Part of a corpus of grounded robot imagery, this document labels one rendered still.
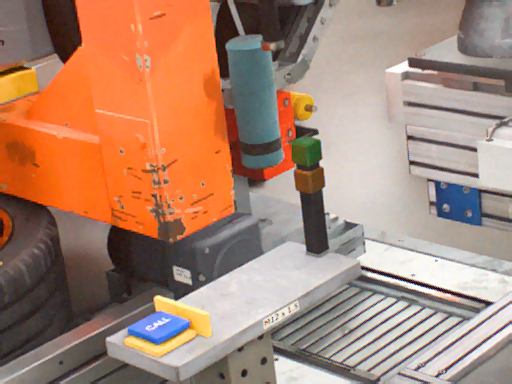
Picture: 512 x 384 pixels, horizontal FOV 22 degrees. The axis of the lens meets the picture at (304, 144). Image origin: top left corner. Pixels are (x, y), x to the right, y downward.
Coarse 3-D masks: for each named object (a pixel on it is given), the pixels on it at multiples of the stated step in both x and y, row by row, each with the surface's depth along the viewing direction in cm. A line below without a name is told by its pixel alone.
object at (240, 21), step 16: (224, 0) 277; (224, 16) 302; (240, 16) 299; (256, 16) 296; (288, 16) 290; (224, 32) 299; (240, 32) 281; (256, 32) 293; (224, 48) 294; (224, 64) 287; (224, 80) 277
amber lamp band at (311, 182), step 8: (320, 168) 221; (296, 176) 221; (304, 176) 220; (312, 176) 220; (320, 176) 221; (296, 184) 222; (304, 184) 221; (312, 184) 220; (320, 184) 222; (304, 192) 221; (312, 192) 220
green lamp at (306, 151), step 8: (296, 144) 219; (304, 144) 218; (312, 144) 219; (320, 144) 220; (296, 152) 219; (304, 152) 218; (312, 152) 219; (320, 152) 220; (296, 160) 220; (304, 160) 219; (312, 160) 219; (320, 160) 221
